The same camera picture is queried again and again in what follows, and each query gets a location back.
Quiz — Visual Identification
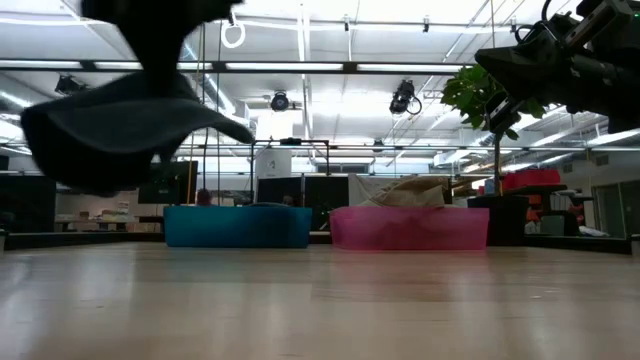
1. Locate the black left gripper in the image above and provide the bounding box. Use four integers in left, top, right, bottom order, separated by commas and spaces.
81, 0, 245, 76

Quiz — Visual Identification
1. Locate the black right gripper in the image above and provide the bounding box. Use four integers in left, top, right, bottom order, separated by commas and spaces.
474, 30, 614, 134

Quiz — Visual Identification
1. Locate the blue denim baseball cap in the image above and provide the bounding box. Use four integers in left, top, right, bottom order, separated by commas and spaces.
19, 69, 256, 195

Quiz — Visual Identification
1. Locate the beige baseball cap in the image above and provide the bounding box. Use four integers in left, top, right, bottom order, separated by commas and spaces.
357, 175, 451, 209

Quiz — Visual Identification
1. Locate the green leafy plant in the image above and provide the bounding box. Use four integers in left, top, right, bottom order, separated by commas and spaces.
440, 63, 549, 197

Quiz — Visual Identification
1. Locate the red storage bin rack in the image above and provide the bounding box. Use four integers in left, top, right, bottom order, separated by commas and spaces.
501, 168, 562, 192

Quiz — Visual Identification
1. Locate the black ceiling spotlight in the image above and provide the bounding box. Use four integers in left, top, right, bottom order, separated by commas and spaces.
388, 79, 424, 116
269, 90, 292, 113
53, 73, 90, 97

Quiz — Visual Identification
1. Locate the overhead bar with lights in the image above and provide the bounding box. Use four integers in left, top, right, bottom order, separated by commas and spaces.
0, 58, 477, 77

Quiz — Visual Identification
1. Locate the black plant pot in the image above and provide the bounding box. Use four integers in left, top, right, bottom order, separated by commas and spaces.
467, 194, 530, 247

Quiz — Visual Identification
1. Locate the pink plastic bin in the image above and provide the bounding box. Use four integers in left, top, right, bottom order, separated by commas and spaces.
329, 205, 491, 252

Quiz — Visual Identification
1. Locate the blue plastic bin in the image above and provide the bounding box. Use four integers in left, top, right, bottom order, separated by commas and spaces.
163, 204, 314, 250

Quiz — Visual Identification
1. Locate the black partition screen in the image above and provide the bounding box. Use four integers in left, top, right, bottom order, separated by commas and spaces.
256, 175, 350, 207

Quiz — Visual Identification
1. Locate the white cable loop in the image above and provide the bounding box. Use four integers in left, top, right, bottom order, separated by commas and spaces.
220, 18, 248, 50

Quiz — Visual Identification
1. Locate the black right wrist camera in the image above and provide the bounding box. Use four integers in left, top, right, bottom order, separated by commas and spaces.
562, 0, 636, 51

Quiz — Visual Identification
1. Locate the black aluminium table frame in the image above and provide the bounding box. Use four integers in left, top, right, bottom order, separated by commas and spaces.
0, 230, 640, 256

